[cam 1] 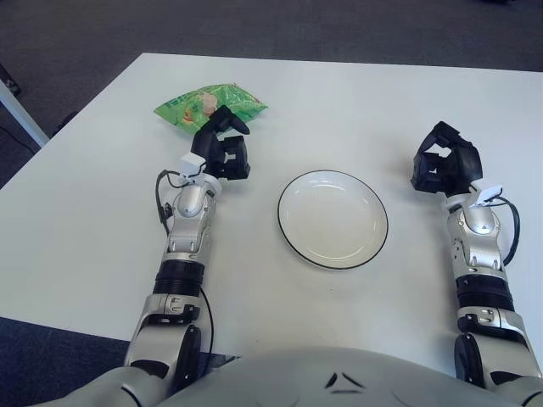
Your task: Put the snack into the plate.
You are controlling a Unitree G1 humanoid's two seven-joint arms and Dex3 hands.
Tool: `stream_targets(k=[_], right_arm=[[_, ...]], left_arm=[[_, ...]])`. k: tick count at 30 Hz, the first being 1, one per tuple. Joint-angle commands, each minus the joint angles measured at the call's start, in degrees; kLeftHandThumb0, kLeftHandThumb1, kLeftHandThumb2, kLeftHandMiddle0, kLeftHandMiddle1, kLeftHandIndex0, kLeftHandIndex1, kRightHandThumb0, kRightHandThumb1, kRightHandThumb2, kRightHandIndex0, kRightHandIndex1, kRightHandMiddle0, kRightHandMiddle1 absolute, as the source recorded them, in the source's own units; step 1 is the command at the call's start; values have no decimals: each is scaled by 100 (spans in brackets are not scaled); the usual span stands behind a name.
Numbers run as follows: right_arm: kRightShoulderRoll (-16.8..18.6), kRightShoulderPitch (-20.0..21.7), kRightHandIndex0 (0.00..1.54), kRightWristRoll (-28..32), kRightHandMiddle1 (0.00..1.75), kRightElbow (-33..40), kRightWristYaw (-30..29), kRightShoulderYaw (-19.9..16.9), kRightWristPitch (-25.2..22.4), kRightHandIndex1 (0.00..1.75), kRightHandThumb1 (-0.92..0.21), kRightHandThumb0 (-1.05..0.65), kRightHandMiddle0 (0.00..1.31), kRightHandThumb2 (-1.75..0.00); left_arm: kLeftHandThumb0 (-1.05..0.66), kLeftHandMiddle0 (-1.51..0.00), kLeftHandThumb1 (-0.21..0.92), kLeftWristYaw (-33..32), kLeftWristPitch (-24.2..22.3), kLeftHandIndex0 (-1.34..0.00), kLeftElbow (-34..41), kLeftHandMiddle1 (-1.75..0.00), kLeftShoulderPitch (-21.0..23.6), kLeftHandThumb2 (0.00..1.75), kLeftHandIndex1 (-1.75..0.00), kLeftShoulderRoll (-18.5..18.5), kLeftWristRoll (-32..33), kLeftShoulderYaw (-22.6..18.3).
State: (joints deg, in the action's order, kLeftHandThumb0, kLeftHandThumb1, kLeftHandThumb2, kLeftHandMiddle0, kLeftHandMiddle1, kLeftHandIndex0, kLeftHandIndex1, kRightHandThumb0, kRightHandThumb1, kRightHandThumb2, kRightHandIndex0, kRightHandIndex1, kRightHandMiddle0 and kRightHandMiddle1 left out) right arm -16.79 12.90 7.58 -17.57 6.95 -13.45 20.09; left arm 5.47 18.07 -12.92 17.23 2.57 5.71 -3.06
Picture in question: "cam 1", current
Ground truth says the white neighbouring table leg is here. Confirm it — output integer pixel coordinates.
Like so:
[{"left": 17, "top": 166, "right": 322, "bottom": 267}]
[{"left": 0, "top": 78, "right": 50, "bottom": 149}]

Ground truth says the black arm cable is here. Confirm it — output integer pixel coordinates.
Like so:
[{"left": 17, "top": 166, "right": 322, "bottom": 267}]
[
  {"left": 154, "top": 168, "right": 214, "bottom": 356},
  {"left": 487, "top": 197, "right": 522, "bottom": 266}
]

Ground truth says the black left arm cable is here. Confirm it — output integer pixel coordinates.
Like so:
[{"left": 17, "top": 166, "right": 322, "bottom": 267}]
[{"left": 154, "top": 168, "right": 214, "bottom": 356}]

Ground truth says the white left wrist connector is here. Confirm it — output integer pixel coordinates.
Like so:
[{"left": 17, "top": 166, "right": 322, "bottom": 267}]
[{"left": 180, "top": 153, "right": 204, "bottom": 178}]

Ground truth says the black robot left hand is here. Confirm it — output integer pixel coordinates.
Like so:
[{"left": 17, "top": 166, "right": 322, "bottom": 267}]
[{"left": 190, "top": 105, "right": 252, "bottom": 182}]

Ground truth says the grey robot torso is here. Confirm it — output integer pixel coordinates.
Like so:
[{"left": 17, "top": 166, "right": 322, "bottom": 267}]
[{"left": 54, "top": 345, "right": 543, "bottom": 407}]

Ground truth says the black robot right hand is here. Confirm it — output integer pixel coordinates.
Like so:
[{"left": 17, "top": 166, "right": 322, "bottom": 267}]
[{"left": 409, "top": 120, "right": 484, "bottom": 195}]

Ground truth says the white right wrist connector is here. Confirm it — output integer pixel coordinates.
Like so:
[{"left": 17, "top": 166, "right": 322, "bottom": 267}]
[{"left": 474, "top": 184, "right": 506, "bottom": 208}]

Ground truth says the green snack bag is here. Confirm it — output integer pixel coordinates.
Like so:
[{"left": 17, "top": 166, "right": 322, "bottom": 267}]
[{"left": 153, "top": 83, "right": 272, "bottom": 136}]

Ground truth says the black caster wheel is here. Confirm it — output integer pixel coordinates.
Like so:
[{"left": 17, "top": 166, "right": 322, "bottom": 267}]
[{"left": 0, "top": 63, "right": 21, "bottom": 95}]

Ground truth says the white plate with black rim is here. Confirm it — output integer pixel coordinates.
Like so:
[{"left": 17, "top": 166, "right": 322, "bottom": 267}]
[{"left": 277, "top": 169, "right": 390, "bottom": 271}]

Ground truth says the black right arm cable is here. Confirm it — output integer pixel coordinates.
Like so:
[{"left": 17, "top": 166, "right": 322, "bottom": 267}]
[{"left": 487, "top": 197, "right": 522, "bottom": 266}]

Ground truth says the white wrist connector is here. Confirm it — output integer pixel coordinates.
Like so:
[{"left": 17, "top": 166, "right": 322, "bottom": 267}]
[
  {"left": 180, "top": 153, "right": 204, "bottom": 178},
  {"left": 474, "top": 184, "right": 506, "bottom": 208}
]

